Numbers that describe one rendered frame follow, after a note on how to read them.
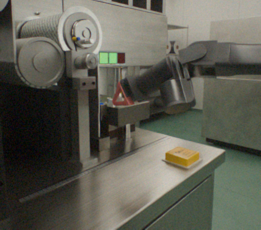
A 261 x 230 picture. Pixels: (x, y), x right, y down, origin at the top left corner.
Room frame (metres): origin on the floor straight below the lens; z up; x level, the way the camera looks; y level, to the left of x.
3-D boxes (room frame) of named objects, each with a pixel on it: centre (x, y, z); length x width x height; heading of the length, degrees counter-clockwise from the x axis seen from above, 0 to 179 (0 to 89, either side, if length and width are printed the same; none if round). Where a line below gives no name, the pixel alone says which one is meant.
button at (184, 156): (0.65, -0.15, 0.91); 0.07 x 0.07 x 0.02; 47
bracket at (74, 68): (0.63, 0.12, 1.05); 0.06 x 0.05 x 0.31; 47
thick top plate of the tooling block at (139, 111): (0.93, 0.13, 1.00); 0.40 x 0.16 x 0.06; 47
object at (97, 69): (0.81, 0.18, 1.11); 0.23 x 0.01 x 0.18; 47
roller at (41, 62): (0.68, 0.30, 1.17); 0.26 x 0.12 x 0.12; 47
